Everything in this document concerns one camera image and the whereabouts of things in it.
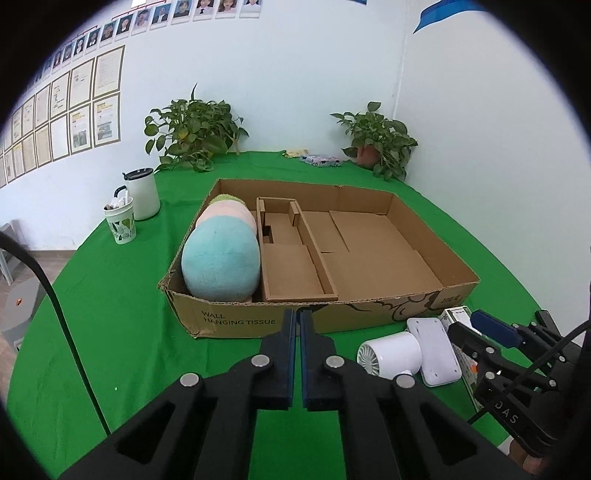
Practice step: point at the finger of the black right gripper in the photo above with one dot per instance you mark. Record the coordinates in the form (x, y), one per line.
(504, 374)
(498, 328)

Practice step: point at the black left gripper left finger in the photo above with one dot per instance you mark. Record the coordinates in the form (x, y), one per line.
(200, 428)

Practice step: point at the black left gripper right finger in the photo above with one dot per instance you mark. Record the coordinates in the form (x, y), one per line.
(393, 429)

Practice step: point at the white green medicine box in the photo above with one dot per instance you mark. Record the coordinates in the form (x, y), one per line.
(461, 314)

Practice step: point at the small brown cardboard insert box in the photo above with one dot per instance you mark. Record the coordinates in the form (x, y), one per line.
(293, 270)

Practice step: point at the white hair dryer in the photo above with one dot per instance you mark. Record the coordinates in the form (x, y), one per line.
(390, 356)

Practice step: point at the green tablecloth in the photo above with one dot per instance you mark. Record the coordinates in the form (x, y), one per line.
(127, 345)

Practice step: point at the pastel striped plush pillow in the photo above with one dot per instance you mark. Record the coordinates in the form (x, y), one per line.
(220, 259)

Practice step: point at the right potted green plant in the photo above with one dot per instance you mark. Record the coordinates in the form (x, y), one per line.
(378, 143)

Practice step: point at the potted green plant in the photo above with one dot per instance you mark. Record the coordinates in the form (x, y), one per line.
(378, 143)
(190, 133)

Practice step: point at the leaf patterned paper cup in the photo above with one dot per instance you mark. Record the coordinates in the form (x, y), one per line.
(120, 219)

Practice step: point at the patterned small pouch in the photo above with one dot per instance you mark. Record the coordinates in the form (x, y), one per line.
(321, 160)

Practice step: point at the white mug with black lid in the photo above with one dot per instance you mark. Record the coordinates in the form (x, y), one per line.
(140, 185)

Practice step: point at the yellow small object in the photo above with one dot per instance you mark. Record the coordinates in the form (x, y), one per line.
(295, 153)

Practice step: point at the left potted green plant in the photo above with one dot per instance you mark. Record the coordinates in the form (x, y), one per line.
(190, 133)

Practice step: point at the framed wall documents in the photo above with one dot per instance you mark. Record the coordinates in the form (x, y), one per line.
(74, 113)

